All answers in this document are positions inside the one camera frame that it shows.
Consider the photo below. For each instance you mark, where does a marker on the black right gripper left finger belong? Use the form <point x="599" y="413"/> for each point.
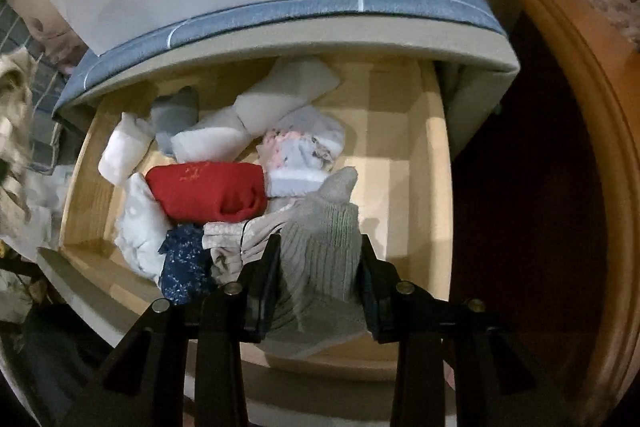
<point x="141" y="383"/>

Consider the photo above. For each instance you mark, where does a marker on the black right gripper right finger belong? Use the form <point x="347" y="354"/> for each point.
<point x="430" y="333"/>

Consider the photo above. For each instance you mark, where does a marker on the grey ribbed knit underwear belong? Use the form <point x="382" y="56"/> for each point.
<point x="320" y="249"/>

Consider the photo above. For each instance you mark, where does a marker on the navy blue patterned underwear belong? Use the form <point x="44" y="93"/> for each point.
<point x="187" y="269"/>

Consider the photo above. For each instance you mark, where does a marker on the red underwear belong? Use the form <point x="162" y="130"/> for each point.
<point x="205" y="191"/>

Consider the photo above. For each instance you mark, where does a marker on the floral light blue underwear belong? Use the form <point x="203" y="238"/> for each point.
<point x="298" y="152"/>

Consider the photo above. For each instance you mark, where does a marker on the white grey underwear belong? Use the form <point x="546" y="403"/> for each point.
<point x="220" y="136"/>

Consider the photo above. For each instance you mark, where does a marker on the grey blue small underwear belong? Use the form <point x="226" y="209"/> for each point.
<point x="172" y="114"/>

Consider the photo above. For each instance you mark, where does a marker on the white dotted underwear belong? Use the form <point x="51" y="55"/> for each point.
<point x="141" y="230"/>

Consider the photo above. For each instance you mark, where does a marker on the beige striped underwear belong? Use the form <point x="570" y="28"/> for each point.
<point x="233" y="245"/>

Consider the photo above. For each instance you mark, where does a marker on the wooden drawer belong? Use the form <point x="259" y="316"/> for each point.
<point x="396" y="138"/>

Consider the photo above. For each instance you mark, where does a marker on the small white folded underwear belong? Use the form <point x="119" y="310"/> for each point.
<point x="125" y="148"/>

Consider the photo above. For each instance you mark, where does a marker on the grey nightstand cabinet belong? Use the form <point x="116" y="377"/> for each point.
<point x="473" y="67"/>

